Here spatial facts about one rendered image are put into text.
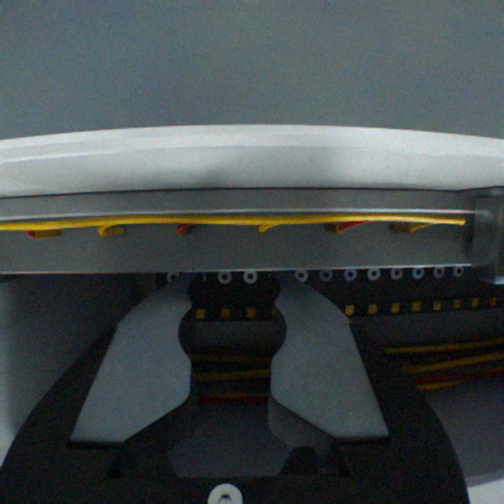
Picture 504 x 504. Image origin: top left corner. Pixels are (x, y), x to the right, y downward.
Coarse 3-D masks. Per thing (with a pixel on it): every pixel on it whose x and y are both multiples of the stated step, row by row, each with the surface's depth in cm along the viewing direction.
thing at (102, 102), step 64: (0, 0) 2; (64, 0) 2; (128, 0) 2; (192, 0) 2; (256, 0) 2; (320, 0) 2; (384, 0) 2; (448, 0) 2; (0, 64) 2; (64, 64) 2; (128, 64) 2; (192, 64) 2; (256, 64) 3; (320, 64) 3; (384, 64) 3; (448, 64) 3; (0, 128) 3; (64, 128) 3; (128, 128) 3; (192, 128) 3; (256, 128) 3; (320, 128) 3; (384, 128) 3; (448, 128) 3; (0, 192) 6; (64, 192) 7; (0, 320) 10
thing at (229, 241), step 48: (0, 240) 8; (48, 240) 8; (96, 240) 8; (144, 240) 8; (192, 240) 8; (240, 240) 8; (288, 240) 8; (336, 240) 8; (384, 240) 8; (432, 240) 9
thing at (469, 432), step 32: (416, 352) 27; (448, 352) 29; (480, 352) 30; (224, 384) 26; (256, 384) 26; (416, 384) 25; (448, 384) 23; (480, 384) 24; (224, 416) 22; (256, 416) 22; (448, 416) 20; (480, 416) 20; (192, 448) 18; (224, 448) 18; (256, 448) 18; (288, 448) 18; (480, 448) 16; (480, 480) 11
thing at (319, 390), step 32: (288, 288) 11; (288, 320) 9; (320, 320) 9; (288, 352) 8; (320, 352) 8; (352, 352) 8; (288, 384) 7; (320, 384) 7; (352, 384) 7; (288, 416) 6; (320, 416) 6; (352, 416) 6; (320, 448) 6
